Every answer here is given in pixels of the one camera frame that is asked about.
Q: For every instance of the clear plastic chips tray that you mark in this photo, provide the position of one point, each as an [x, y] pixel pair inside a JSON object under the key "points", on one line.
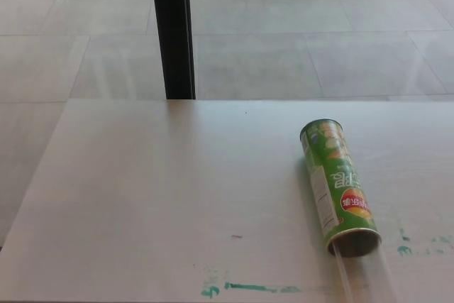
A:
{"points": [[345, 281]]}

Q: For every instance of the green chips can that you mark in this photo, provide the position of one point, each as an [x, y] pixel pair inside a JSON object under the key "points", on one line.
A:
{"points": [[335, 182]]}

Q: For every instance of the black vertical post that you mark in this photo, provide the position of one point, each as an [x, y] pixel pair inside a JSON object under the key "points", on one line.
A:
{"points": [[172, 33]]}

